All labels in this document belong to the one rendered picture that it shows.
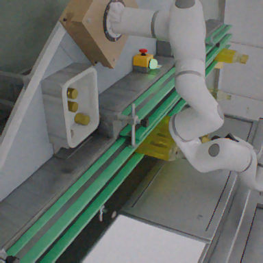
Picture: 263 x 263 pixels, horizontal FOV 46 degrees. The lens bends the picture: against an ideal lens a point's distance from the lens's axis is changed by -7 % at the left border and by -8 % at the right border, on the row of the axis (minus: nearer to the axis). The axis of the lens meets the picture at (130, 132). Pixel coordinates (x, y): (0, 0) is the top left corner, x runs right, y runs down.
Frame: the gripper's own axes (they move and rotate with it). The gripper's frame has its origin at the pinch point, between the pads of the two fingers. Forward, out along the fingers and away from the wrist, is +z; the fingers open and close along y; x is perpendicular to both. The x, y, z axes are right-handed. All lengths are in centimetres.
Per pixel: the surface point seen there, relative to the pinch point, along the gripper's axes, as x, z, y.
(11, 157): 69, 25, 20
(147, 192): 28.9, 10.4, -11.4
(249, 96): -529, 222, -239
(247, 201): 6.9, -20.8, -13.9
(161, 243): 44.0, -9.8, -11.3
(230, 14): -515, 276, -60
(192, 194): 18.1, -2.3, -12.3
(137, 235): 46.7, -1.8, -10.9
